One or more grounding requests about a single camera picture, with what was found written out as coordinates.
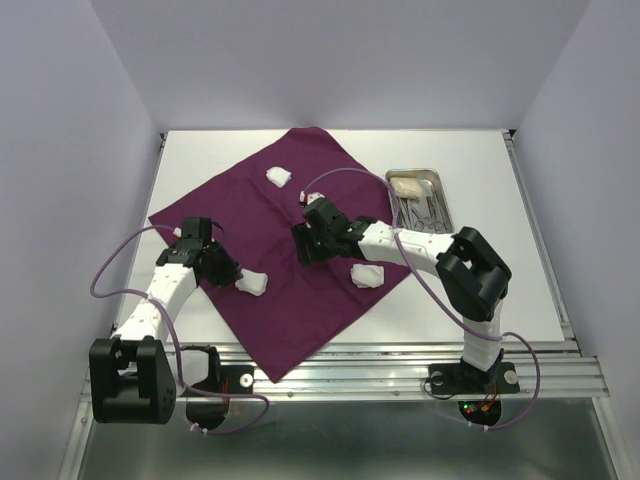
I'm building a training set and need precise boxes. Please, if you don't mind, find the white gauze pad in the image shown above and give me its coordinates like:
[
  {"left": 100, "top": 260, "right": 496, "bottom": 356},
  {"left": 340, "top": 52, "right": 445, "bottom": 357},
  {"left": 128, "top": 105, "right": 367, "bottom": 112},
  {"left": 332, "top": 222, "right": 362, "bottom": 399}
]
[
  {"left": 350, "top": 264, "right": 385, "bottom": 289},
  {"left": 235, "top": 269, "right": 269, "bottom": 297},
  {"left": 266, "top": 166, "right": 292, "bottom": 189}
]

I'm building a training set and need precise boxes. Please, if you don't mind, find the white gauze pad top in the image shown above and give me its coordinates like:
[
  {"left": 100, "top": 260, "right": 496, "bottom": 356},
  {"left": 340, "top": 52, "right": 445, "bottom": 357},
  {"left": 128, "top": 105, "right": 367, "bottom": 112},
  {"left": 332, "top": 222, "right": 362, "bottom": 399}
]
[{"left": 266, "top": 166, "right": 292, "bottom": 189}]

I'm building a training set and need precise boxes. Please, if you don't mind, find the steel forceps ring handled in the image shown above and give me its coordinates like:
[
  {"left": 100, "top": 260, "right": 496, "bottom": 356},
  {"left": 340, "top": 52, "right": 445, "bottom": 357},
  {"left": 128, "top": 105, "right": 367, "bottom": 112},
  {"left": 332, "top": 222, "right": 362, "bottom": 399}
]
[{"left": 398, "top": 198, "right": 415, "bottom": 230}]

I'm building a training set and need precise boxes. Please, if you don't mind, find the stainless steel instrument tray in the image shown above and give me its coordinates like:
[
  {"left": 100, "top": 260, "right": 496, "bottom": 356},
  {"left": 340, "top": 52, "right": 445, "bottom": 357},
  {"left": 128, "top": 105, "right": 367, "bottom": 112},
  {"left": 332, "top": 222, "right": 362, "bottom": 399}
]
[{"left": 385, "top": 169, "right": 454, "bottom": 234}]

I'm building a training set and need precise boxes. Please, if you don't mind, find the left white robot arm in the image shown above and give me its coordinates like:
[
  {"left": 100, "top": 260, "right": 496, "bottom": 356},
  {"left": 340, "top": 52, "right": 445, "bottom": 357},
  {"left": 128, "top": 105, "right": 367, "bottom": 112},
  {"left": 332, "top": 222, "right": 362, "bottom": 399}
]
[{"left": 89, "top": 217, "right": 241, "bottom": 425}]

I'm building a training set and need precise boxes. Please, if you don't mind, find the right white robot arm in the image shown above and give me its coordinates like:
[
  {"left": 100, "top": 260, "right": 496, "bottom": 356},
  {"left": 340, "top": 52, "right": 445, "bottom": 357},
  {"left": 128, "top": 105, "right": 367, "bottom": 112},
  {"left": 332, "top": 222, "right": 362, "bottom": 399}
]
[{"left": 292, "top": 193, "right": 512, "bottom": 390}]

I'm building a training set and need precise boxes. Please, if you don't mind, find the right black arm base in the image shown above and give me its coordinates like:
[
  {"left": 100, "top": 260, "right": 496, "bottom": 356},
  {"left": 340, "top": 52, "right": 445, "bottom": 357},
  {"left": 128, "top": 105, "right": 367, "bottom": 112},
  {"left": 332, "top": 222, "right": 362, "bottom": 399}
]
[{"left": 422, "top": 350, "right": 520, "bottom": 398}]

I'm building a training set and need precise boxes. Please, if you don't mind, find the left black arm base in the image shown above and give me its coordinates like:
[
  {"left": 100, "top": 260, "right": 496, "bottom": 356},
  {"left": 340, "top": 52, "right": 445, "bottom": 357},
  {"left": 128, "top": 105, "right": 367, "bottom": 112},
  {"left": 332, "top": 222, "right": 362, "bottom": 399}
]
[{"left": 181, "top": 347, "right": 254, "bottom": 397}]

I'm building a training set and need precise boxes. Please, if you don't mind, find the purple surgical drape cloth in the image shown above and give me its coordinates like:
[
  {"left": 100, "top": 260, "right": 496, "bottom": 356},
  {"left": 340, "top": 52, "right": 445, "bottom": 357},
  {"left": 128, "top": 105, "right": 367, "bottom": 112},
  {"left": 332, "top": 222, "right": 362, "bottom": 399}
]
[{"left": 149, "top": 127, "right": 408, "bottom": 382}]

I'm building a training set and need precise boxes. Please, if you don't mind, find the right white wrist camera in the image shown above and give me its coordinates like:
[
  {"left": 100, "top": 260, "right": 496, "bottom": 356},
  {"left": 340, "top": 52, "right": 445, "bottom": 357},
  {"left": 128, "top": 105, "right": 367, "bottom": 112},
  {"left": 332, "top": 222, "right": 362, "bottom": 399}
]
[{"left": 300, "top": 192, "right": 324, "bottom": 207}]

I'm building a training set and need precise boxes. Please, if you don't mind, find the aluminium frame rail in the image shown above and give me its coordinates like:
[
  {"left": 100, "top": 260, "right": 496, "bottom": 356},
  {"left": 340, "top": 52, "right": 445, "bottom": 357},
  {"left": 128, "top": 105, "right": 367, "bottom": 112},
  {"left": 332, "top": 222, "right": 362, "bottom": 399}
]
[{"left": 79, "top": 342, "right": 614, "bottom": 401}]

